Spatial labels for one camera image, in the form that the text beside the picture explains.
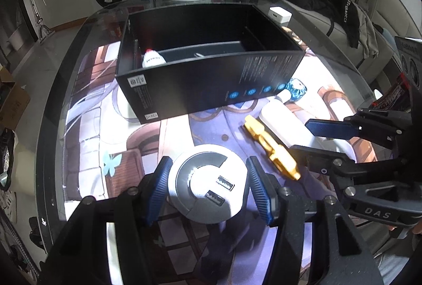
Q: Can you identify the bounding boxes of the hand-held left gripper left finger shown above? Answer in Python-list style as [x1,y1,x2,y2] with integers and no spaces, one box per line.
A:
[49,156,174,285]

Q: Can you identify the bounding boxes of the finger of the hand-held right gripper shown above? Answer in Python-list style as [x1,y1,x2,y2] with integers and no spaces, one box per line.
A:
[289,145,419,228]
[305,108,408,149]

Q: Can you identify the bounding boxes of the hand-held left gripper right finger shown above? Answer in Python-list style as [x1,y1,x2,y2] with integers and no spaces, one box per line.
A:
[246,156,385,285]

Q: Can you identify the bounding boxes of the round silver usb hub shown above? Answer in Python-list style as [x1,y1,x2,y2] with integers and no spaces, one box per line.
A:
[167,144,248,224]

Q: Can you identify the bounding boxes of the white plastic bottle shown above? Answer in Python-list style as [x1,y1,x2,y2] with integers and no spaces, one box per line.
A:
[259,90,319,150]

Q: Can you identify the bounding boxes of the black cardboard box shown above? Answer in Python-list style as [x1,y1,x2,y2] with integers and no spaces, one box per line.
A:
[115,3,305,125]

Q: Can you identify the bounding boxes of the blue patterned round object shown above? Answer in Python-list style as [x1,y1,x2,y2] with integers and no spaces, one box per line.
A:
[285,78,308,102]

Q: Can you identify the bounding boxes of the grey cloth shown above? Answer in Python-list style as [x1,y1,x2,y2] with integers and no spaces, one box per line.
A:
[354,1,380,58]

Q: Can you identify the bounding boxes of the white charger adapter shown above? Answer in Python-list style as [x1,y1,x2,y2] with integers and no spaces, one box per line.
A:
[268,7,292,23]

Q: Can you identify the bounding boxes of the black shoes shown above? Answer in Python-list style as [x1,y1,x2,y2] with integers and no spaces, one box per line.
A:
[28,217,48,249]

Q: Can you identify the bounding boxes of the small white tube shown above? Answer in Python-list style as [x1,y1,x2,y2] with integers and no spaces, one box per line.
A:
[142,48,165,68]

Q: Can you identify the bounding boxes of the white sneakers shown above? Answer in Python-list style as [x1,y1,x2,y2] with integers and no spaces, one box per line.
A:
[0,193,17,223]

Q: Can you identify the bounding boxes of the brown cardboard box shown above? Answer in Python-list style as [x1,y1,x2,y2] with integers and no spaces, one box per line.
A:
[0,69,31,137]

